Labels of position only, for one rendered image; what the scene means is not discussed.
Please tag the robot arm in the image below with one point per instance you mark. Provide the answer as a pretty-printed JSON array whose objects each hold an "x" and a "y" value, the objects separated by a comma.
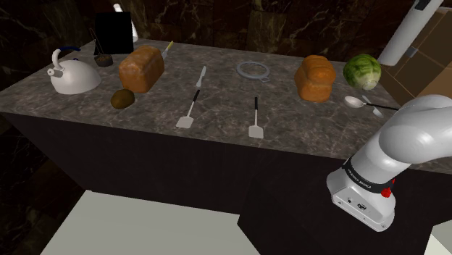
[{"x": 374, "y": 166}]

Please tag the small dark bowl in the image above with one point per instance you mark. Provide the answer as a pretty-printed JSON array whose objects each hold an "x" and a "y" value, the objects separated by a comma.
[{"x": 104, "y": 61}]

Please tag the black box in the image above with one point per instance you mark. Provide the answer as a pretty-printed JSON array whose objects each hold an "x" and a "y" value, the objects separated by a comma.
[{"x": 113, "y": 31}]

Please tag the white bottle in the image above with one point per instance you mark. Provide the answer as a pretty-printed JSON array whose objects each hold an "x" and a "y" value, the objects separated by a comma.
[{"x": 134, "y": 33}]

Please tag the silver butter knife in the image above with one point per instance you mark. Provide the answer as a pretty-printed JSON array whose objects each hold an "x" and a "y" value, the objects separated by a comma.
[{"x": 201, "y": 76}]

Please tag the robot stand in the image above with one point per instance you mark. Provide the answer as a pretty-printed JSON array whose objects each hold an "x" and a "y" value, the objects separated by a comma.
[{"x": 300, "y": 212}]

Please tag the green cabbage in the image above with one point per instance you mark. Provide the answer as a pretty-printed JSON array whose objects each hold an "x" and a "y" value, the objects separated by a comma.
[{"x": 362, "y": 70}]

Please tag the brown potato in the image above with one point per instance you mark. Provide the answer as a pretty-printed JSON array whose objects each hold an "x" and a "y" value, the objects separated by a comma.
[{"x": 122, "y": 99}]

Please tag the orange-brown bread loaf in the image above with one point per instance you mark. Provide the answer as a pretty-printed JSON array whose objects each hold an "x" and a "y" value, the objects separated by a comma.
[{"x": 315, "y": 79}]

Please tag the brown bread loaf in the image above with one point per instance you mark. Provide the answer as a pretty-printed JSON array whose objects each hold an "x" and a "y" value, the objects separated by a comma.
[{"x": 141, "y": 69}]

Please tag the brown wooden cabinet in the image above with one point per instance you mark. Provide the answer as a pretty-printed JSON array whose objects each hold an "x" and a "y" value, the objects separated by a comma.
[{"x": 429, "y": 53}]

